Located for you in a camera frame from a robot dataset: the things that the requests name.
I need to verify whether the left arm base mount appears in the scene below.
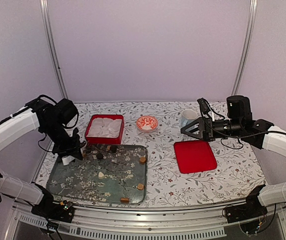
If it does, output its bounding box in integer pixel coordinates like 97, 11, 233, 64
31, 198, 75, 223

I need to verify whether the silver tongs white handle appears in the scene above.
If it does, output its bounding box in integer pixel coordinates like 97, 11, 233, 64
61, 150, 85, 166

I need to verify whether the red box lid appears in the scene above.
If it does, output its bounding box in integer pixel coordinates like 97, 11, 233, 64
173, 140, 217, 174

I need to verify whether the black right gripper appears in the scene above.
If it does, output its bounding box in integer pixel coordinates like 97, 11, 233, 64
180, 116, 243, 143

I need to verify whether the round ridged caramel chocolate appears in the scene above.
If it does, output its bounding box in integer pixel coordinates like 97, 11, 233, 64
139, 157, 147, 164

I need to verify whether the white teardrop chocolate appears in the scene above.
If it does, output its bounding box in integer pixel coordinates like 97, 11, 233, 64
98, 172, 106, 180

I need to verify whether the light blue mug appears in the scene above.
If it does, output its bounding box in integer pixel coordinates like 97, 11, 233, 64
180, 109, 198, 128

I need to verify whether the dark oval chocolate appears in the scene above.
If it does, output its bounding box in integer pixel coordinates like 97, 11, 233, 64
110, 145, 118, 153
96, 153, 104, 160

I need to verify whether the blue floral glass tray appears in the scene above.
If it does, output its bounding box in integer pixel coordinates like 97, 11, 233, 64
46, 144, 148, 205

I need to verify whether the left aluminium post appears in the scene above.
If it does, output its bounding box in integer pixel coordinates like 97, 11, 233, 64
39, 0, 69, 99

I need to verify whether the red patterned small bowl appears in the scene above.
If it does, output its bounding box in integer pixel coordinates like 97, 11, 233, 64
136, 115, 158, 133

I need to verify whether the right aluminium post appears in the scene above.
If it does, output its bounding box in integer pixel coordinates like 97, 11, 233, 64
231, 0, 258, 95

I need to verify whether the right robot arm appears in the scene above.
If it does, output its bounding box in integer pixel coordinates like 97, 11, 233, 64
180, 95, 286, 218

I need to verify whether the caramel square chocolate right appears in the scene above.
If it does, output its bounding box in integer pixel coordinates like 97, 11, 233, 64
137, 183, 145, 191

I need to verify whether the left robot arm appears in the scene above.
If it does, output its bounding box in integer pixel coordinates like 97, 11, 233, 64
0, 95, 83, 217

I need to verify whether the dark oval chocolate top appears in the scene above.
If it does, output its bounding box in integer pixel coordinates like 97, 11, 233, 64
110, 145, 118, 153

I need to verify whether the caramel log chocolate bottom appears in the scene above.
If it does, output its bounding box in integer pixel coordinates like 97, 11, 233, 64
120, 197, 130, 203

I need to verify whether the aluminium front rail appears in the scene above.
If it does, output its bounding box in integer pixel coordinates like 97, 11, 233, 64
4, 201, 286, 240

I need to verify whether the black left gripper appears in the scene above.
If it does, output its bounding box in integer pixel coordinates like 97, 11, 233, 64
42, 120, 83, 162

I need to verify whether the white paper cups liner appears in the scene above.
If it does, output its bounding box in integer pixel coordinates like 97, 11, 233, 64
86, 117, 122, 138

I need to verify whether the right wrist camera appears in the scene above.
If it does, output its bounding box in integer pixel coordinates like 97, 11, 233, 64
197, 98, 211, 116

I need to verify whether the aluminium post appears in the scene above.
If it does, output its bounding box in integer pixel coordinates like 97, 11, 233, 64
39, 0, 69, 99
231, 0, 258, 95

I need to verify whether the red chocolate box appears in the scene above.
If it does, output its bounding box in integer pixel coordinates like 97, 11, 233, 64
85, 114, 125, 145

